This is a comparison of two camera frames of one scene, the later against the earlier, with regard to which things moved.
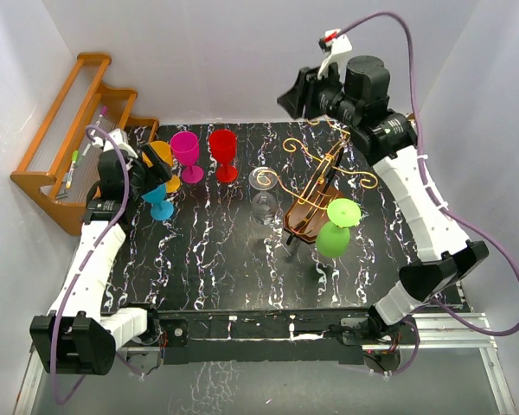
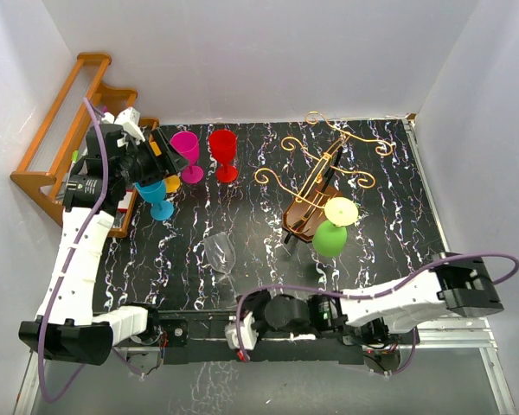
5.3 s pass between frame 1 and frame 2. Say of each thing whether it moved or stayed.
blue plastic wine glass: stayed
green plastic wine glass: stayed
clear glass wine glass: moved
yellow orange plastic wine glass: stayed
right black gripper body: moved
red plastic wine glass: stayed
